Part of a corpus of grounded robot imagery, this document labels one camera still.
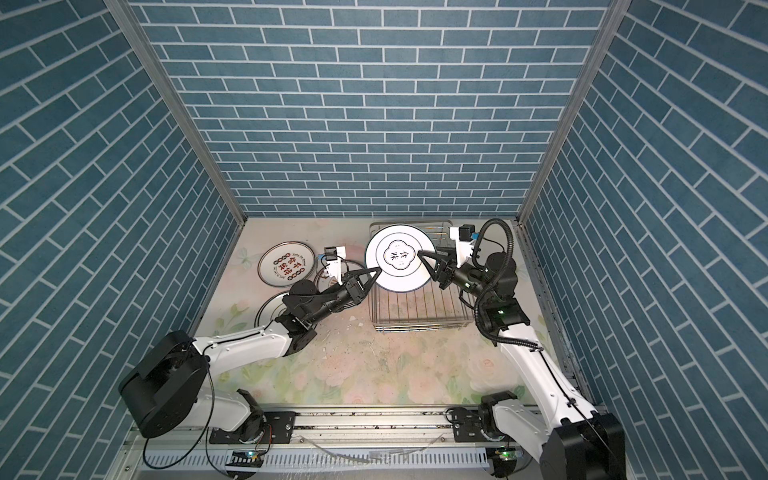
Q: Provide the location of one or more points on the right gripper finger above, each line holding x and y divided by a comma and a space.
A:
442, 256
443, 277

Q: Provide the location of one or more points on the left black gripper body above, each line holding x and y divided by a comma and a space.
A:
350, 299

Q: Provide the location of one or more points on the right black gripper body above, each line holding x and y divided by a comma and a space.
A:
470, 279

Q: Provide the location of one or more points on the large plate green rim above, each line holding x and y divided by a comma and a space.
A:
286, 263

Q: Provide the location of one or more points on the white plate green clover emblem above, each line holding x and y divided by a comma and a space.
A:
271, 309

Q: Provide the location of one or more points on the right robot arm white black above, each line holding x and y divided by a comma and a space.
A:
500, 319

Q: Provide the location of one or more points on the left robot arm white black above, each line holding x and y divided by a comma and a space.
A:
172, 385

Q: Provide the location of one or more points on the right green circuit board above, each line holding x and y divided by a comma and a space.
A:
505, 455

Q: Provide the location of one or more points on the green circuit board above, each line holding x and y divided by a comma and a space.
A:
243, 460
505, 455

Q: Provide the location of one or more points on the left green circuit board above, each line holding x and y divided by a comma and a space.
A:
243, 460

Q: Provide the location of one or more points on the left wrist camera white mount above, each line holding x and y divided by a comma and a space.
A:
332, 258

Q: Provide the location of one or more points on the metal wire dish rack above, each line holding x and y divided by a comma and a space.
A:
427, 308

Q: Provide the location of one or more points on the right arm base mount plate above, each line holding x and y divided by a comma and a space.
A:
469, 426

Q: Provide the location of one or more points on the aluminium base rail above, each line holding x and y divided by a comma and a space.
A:
372, 426

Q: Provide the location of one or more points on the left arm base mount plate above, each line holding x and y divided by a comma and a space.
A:
272, 427

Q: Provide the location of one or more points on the white slotted cable duct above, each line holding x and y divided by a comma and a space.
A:
311, 460

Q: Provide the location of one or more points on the right aluminium corner post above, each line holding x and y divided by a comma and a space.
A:
596, 55

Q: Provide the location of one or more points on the aluminium corner post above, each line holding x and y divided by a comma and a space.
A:
138, 40
596, 55

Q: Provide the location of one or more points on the left aluminium corner post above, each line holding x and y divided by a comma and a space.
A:
138, 40

